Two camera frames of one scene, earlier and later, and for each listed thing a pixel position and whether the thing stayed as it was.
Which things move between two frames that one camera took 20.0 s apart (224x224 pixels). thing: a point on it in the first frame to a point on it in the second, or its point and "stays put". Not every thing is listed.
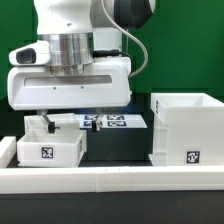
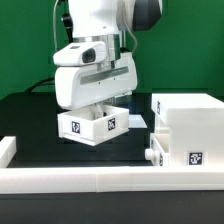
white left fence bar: x=8 y=149 stays put
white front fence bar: x=113 y=179 stays put
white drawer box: x=43 y=149 to x=159 y=152
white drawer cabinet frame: x=188 y=130 stays put
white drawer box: x=64 y=122 to x=79 y=125
